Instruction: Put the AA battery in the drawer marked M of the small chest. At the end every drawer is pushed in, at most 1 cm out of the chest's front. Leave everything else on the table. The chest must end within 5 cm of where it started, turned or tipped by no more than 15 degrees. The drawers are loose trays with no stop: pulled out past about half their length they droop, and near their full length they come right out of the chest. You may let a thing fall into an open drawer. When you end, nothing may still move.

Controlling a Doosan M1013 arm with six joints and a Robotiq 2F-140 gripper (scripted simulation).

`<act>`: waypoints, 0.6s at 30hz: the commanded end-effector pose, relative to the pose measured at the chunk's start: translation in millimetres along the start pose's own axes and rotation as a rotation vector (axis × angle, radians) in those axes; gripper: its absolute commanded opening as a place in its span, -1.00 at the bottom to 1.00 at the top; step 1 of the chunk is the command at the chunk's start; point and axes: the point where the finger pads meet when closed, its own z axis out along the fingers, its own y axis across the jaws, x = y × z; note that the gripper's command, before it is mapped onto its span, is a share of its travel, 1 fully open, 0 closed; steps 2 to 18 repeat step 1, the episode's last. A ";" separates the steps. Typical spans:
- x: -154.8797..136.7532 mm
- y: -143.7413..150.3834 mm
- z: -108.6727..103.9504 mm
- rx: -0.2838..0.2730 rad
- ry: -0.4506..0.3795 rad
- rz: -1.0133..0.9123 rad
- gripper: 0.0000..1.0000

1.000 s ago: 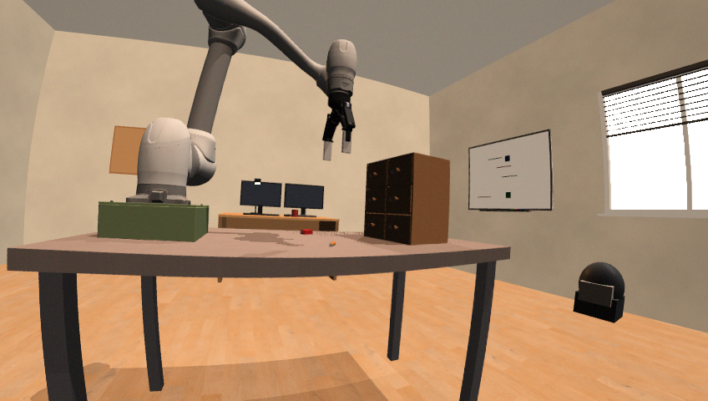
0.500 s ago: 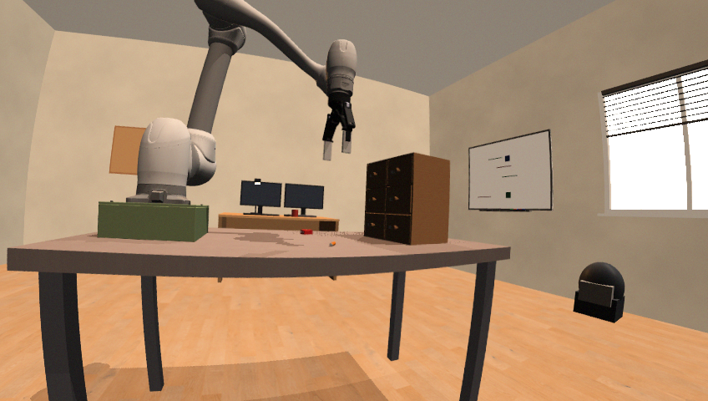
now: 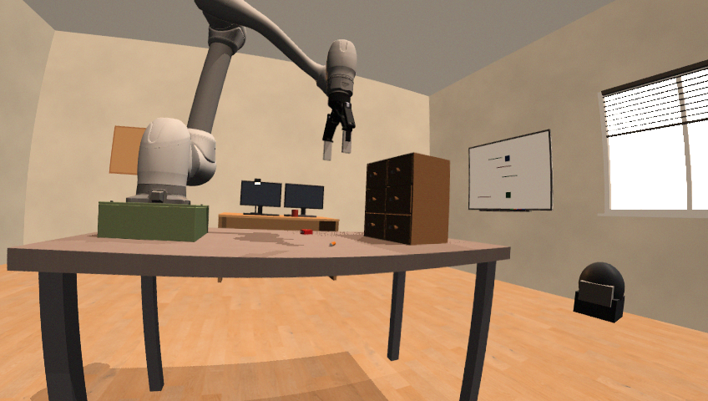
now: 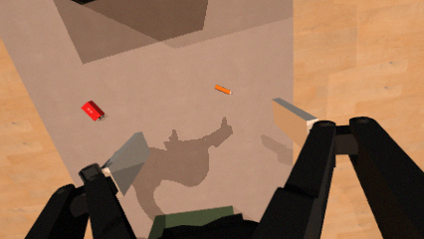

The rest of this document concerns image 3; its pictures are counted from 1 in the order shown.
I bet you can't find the dark brown drawer front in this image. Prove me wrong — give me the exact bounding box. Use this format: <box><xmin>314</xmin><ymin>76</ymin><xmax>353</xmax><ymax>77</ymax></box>
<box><xmin>365</xmin><ymin>213</ymin><xmax>385</xmax><ymax>239</ymax></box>
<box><xmin>387</xmin><ymin>155</ymin><xmax>412</xmax><ymax>185</ymax></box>
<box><xmin>385</xmin><ymin>215</ymin><xmax>411</xmax><ymax>243</ymax></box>
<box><xmin>386</xmin><ymin>185</ymin><xmax>412</xmax><ymax>213</ymax></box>
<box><xmin>367</xmin><ymin>161</ymin><xmax>387</xmax><ymax>187</ymax></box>
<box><xmin>366</xmin><ymin>188</ymin><xmax>386</xmax><ymax>211</ymax></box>

